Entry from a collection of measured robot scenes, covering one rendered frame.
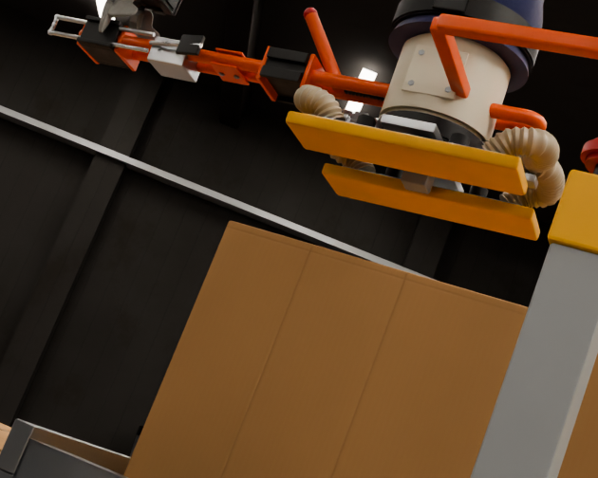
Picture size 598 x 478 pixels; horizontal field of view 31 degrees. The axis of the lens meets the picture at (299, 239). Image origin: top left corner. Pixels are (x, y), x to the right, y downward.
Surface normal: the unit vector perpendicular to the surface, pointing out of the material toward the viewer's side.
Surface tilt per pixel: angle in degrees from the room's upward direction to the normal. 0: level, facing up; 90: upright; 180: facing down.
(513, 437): 90
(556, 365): 90
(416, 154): 178
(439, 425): 90
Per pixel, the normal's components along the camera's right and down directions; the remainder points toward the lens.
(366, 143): -0.33, 0.92
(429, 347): -0.30, -0.33
